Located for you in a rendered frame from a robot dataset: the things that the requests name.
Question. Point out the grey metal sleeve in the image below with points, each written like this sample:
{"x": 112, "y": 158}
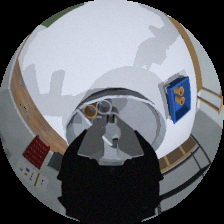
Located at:
{"x": 98, "y": 115}
{"x": 104, "y": 110}
{"x": 115, "y": 111}

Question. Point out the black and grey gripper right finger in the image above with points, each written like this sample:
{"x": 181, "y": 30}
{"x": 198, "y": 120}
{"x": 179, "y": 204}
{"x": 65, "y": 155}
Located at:
{"x": 132, "y": 145}

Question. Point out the bronze bushing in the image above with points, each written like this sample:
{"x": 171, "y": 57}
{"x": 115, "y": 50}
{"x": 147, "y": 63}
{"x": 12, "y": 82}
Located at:
{"x": 179, "y": 99}
{"x": 89, "y": 113}
{"x": 178, "y": 90}

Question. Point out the grey round turntable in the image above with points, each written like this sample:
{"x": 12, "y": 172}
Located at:
{"x": 139, "y": 115}

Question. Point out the blue crate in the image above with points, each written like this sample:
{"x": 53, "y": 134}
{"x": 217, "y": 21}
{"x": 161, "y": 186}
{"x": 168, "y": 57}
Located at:
{"x": 175, "y": 109}

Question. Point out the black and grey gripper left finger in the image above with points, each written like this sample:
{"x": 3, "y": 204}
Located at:
{"x": 88, "y": 145}

